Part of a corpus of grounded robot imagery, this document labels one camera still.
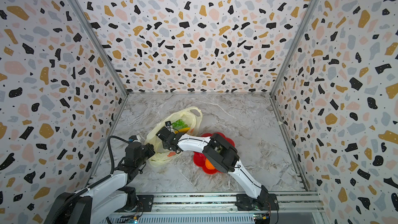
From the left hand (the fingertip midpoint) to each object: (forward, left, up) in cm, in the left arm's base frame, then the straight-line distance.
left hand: (155, 144), depth 89 cm
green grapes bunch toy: (+15, -12, -2) cm, 19 cm away
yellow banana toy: (+10, -16, -2) cm, 19 cm away
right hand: (+5, -6, -4) cm, 8 cm away
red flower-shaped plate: (-8, -25, -4) cm, 27 cm away
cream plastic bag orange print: (+16, -20, +6) cm, 26 cm away
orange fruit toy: (-12, -30, 0) cm, 33 cm away
